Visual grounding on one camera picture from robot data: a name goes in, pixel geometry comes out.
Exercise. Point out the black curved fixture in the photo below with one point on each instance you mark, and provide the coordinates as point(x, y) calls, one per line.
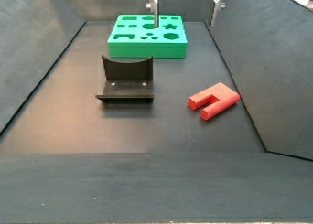
point(129, 80)

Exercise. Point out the green foam shape tray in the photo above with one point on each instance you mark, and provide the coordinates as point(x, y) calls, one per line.
point(137, 39)

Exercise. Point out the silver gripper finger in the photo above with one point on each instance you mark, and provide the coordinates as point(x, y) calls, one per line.
point(217, 8)
point(153, 6)

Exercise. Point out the red square-circle object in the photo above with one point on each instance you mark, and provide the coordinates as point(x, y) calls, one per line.
point(217, 97)

